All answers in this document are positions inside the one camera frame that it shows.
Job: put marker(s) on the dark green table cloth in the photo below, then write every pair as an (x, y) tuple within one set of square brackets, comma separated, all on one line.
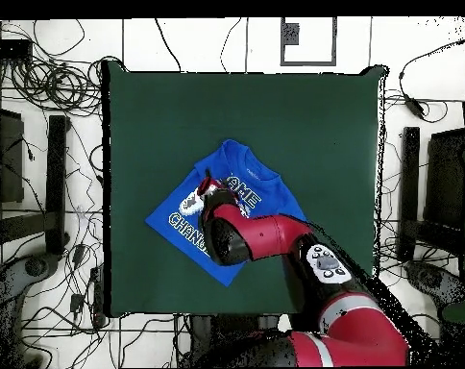
[(313, 115)]

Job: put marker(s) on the black power strip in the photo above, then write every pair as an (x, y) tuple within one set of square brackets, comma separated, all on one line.
[(98, 296)]

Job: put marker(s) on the blue shirt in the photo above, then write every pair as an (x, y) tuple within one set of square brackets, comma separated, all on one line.
[(248, 161)]

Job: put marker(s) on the black power adapter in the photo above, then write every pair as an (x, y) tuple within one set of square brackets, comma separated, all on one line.
[(414, 105)]

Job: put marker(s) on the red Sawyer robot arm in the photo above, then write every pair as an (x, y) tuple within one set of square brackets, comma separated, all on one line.
[(278, 234)]

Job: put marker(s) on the black equipment box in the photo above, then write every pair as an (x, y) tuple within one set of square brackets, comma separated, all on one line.
[(7, 161), (445, 180)]

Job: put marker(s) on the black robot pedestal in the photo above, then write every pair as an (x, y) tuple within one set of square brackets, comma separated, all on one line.
[(225, 326)]

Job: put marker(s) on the flat black box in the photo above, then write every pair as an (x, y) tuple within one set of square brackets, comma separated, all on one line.
[(7, 48)]

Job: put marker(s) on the grey square floor frame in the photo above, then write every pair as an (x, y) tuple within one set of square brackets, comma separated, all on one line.
[(308, 62)]

